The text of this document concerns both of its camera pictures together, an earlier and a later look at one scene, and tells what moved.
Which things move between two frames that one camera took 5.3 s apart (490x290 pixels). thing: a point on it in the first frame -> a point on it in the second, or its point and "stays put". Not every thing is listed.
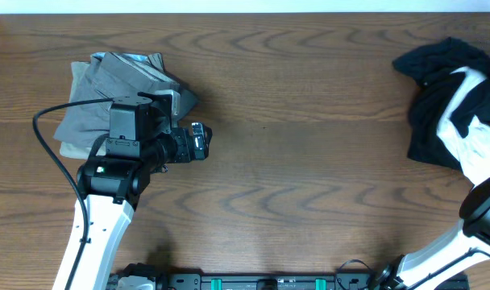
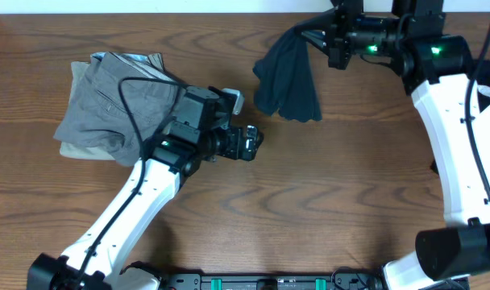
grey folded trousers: [114, 75] stays put
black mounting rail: [281, 282] stays put
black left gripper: [184, 153] -> [249, 147]
